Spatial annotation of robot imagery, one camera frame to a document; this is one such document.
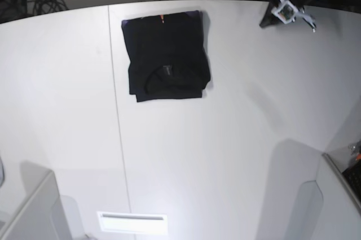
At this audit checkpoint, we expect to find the black T-shirt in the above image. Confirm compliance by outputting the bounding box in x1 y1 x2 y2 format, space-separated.
121 10 211 102

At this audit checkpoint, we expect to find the black keyboard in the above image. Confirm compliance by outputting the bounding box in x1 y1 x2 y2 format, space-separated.
342 162 360 196

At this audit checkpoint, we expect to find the white left monitor stand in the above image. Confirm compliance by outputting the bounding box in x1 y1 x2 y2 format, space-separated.
1 170 73 239

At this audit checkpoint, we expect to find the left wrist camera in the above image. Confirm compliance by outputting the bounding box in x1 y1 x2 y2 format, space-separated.
271 1 298 24

